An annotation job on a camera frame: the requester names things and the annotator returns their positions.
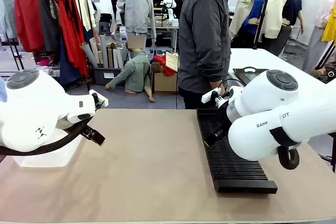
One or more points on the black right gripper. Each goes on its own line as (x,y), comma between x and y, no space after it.
(225,116)

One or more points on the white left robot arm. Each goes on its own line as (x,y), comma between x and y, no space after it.
(26,113)

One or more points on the person's right forearm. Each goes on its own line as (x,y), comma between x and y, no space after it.
(218,75)

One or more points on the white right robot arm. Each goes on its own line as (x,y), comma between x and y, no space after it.
(262,129)

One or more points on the person's right hand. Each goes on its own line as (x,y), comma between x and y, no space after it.
(225,90)

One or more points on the black slotted PCB rack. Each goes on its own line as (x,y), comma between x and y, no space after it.
(236,167)

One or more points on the clear plastic storage box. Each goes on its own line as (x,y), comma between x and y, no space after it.
(47,157)

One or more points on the dark grey storage bin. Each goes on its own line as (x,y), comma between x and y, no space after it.
(105,75)

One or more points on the navy hanging skirt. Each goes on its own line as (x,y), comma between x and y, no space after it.
(67,66)

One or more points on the seated mannequin green jacket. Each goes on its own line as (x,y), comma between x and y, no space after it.
(136,72)

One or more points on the grey paper roll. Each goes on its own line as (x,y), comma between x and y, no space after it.
(88,54)

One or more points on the wooden printed board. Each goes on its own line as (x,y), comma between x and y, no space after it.
(172,61)

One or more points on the grey-green paper roll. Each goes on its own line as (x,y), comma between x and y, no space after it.
(104,51)

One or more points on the white table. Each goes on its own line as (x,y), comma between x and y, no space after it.
(252,58)

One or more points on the beige paper roll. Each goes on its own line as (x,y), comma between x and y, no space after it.
(95,48)

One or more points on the red crumpled cloth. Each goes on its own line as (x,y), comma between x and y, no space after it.
(164,62)

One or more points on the long red hanging dress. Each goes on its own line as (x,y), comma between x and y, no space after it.
(72,40)

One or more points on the person in grey jacket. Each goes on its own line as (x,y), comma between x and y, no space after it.
(202,37)

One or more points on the light blue cloth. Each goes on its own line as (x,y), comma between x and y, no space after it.
(2,90)

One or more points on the metal background workbench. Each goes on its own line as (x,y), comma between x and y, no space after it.
(165,28)

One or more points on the black tripod stand legs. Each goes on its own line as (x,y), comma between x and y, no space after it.
(333,153)

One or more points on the dark grey hanging coat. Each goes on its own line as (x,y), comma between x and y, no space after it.
(48,24)

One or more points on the cream hanging garment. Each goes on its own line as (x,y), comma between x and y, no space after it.
(84,9)

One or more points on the black tripod pole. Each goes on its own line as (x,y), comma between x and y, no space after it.
(262,16)

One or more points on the white panel board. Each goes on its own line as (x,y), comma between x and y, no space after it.
(233,5)

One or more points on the mannequin beige coat blue shirt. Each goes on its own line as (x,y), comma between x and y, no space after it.
(244,6)

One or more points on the red hanging shirt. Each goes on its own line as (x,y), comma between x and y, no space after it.
(27,16)

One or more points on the mannequin pink yellow clothes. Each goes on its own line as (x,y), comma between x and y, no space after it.
(317,40)

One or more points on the small white background robot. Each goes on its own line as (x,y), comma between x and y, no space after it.
(169,1)

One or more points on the mannequin cream jacket navy dress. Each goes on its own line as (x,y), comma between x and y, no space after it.
(291,6)

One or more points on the light grey hanging garment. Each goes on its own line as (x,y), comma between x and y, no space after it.
(6,11)

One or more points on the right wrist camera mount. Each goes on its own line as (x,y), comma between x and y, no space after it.
(209,97)

